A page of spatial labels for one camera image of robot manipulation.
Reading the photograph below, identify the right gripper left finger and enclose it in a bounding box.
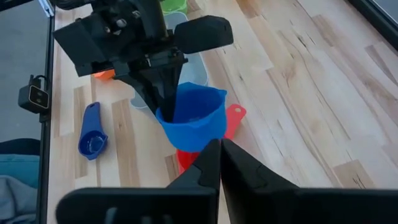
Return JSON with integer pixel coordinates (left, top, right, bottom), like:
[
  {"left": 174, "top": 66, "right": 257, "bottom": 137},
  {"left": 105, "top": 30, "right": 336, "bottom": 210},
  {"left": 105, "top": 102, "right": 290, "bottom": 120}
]
[{"left": 55, "top": 139, "right": 221, "bottom": 224}]

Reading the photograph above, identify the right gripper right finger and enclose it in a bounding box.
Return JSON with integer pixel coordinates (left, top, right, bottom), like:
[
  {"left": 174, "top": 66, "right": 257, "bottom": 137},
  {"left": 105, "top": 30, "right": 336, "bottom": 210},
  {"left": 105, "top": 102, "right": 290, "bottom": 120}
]
[{"left": 221, "top": 139, "right": 398, "bottom": 224}]

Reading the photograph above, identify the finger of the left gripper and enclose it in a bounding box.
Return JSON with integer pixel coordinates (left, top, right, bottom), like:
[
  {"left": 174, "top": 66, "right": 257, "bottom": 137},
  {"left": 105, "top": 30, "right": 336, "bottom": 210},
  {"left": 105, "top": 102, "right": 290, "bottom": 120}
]
[
  {"left": 152, "top": 58, "right": 184, "bottom": 122},
  {"left": 113, "top": 67, "right": 162, "bottom": 114}
]

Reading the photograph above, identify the grey plastic basket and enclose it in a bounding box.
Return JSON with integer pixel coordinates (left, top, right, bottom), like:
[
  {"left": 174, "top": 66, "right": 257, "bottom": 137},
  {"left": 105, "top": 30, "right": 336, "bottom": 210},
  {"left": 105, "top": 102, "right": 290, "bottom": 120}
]
[{"left": 130, "top": 11, "right": 209, "bottom": 110}]

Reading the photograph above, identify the orange measuring cup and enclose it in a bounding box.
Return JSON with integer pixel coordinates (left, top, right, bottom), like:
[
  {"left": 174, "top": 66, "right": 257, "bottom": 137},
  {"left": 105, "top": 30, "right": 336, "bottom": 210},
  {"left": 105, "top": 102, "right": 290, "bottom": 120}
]
[{"left": 92, "top": 68, "right": 116, "bottom": 81}]

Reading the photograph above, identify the blue measuring cup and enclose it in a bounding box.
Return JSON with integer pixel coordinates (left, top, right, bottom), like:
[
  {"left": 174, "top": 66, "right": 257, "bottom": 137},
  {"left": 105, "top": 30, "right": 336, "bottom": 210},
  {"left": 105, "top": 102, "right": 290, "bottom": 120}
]
[{"left": 155, "top": 82, "right": 228, "bottom": 153}]

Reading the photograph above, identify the green measuring cup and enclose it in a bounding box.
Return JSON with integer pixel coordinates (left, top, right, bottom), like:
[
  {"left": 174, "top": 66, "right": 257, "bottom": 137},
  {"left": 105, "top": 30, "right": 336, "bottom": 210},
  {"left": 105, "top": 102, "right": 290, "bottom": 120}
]
[{"left": 160, "top": 0, "right": 188, "bottom": 15}]

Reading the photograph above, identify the navy measuring cup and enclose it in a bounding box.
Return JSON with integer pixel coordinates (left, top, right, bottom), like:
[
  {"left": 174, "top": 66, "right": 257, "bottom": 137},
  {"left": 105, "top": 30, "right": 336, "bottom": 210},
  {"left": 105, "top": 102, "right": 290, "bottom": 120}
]
[{"left": 78, "top": 101, "right": 109, "bottom": 161}]

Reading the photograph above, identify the red measuring cup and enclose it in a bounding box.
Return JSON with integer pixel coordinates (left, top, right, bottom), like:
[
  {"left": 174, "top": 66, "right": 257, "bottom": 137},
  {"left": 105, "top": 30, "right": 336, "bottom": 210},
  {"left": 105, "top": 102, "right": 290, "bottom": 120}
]
[{"left": 176, "top": 104, "right": 248, "bottom": 175}]

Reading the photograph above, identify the person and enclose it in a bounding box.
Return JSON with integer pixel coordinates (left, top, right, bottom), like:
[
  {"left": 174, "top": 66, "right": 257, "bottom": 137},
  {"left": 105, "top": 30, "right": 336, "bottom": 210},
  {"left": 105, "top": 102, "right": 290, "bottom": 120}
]
[{"left": 0, "top": 138, "right": 40, "bottom": 224}]

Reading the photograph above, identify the black table-level camera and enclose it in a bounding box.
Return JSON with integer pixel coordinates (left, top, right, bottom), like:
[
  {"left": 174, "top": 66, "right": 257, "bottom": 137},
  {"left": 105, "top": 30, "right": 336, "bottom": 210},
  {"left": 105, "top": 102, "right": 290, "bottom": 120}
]
[{"left": 17, "top": 74, "right": 50, "bottom": 123}]

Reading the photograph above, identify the black aluminium table frame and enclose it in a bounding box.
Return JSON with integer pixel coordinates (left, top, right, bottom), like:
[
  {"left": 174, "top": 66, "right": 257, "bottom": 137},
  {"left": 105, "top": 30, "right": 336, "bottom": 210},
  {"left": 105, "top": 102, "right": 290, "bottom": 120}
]
[{"left": 0, "top": 0, "right": 398, "bottom": 224}]

